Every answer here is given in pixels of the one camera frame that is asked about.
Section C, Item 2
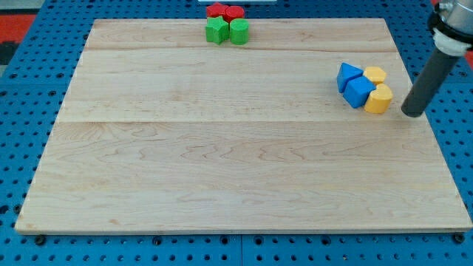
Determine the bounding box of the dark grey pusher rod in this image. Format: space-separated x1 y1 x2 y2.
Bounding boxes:
401 48 460 117

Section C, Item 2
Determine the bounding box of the light wooden board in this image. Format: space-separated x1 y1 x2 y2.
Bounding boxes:
16 18 472 235

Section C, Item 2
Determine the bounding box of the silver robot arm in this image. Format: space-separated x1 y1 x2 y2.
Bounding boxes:
401 0 472 117

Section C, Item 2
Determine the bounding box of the red star block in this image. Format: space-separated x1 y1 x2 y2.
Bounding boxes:
205 2 229 18

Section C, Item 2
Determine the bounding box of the blue triangle block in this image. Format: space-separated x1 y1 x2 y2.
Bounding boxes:
336 63 364 93

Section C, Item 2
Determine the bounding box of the green star block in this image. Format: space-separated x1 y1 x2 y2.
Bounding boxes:
205 16 230 44

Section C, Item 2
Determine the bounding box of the red cylinder block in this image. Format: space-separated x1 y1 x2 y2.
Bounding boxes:
223 5 245 23

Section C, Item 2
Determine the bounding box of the yellow hexagon block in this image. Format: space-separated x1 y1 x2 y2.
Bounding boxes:
363 66 387 85

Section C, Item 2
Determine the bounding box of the blue cube block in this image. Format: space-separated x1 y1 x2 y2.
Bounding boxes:
343 75 375 109

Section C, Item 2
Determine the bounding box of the green cylinder block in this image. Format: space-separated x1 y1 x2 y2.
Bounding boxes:
230 18 249 45

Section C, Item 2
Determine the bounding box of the yellow heart block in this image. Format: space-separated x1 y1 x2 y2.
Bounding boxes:
364 83 393 114

